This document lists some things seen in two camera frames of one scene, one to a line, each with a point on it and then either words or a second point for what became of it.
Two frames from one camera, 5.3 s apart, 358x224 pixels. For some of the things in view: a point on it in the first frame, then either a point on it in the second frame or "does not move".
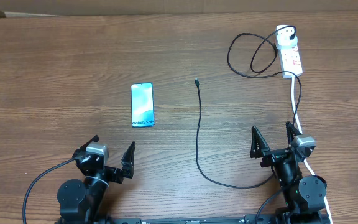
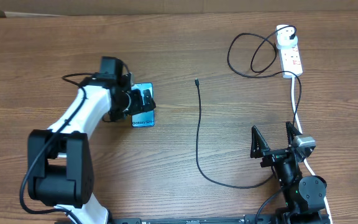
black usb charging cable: [265, 39] does not move
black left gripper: [116, 175] to [137, 105]
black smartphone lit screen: [142, 106] does not move
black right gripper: [260, 149] does not move
